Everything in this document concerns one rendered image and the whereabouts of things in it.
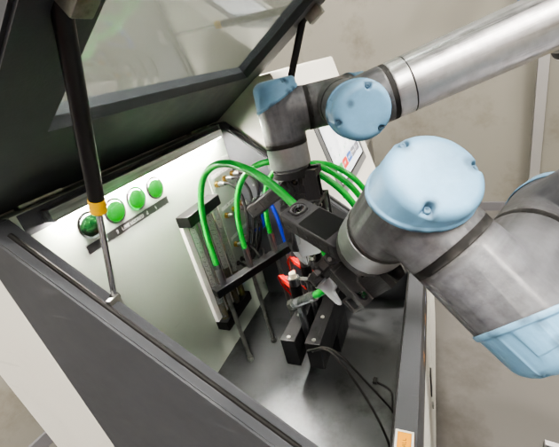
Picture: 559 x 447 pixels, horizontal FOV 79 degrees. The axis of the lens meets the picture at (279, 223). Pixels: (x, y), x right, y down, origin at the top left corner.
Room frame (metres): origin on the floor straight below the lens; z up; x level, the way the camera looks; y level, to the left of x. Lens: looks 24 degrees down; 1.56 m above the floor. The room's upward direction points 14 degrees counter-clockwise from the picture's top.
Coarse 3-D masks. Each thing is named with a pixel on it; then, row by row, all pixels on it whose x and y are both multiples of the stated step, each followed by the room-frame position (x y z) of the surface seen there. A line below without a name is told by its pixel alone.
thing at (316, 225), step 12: (300, 204) 0.44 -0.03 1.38; (312, 204) 0.43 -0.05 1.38; (288, 216) 0.42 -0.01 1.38; (300, 216) 0.42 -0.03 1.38; (312, 216) 0.41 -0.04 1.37; (324, 216) 0.40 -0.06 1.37; (336, 216) 0.39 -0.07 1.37; (288, 228) 0.43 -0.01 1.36; (300, 228) 0.40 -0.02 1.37; (312, 228) 0.39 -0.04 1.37; (324, 228) 0.38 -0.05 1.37; (336, 228) 0.37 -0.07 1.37; (312, 240) 0.38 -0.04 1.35; (324, 240) 0.36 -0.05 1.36; (324, 252) 0.37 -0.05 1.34; (336, 252) 0.35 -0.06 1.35
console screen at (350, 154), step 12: (324, 132) 1.16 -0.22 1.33; (324, 144) 1.12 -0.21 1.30; (336, 144) 1.22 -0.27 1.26; (348, 144) 1.33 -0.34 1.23; (360, 144) 1.49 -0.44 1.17; (336, 156) 1.17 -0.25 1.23; (348, 156) 1.28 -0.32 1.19; (360, 156) 1.41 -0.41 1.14; (348, 168) 1.22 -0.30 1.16; (336, 180) 1.09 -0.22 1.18
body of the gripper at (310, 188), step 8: (304, 168) 0.59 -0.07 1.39; (312, 168) 0.60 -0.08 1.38; (320, 168) 0.60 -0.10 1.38; (280, 176) 0.59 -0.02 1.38; (288, 176) 0.58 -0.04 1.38; (296, 176) 0.58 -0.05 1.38; (304, 176) 0.58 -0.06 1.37; (312, 176) 0.58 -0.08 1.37; (288, 184) 0.60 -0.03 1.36; (296, 184) 0.60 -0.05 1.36; (304, 184) 0.59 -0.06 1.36; (312, 184) 0.58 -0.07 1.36; (320, 184) 0.59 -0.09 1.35; (296, 192) 0.60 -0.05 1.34; (304, 192) 0.59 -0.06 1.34; (312, 192) 0.58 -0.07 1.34; (320, 192) 0.59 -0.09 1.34; (328, 192) 0.62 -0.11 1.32; (280, 200) 0.61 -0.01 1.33; (296, 200) 0.60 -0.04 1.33; (312, 200) 0.58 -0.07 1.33; (320, 200) 0.57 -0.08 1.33; (328, 200) 0.62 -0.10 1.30; (280, 208) 0.60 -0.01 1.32; (328, 208) 0.61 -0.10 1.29; (280, 216) 0.60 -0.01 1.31
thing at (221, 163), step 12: (216, 168) 0.63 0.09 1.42; (240, 168) 0.57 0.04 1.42; (252, 168) 0.56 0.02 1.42; (204, 180) 0.68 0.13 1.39; (264, 180) 0.53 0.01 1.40; (276, 192) 0.51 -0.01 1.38; (288, 204) 0.49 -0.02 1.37; (204, 216) 0.73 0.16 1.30; (204, 228) 0.73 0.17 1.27; (216, 264) 0.74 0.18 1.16
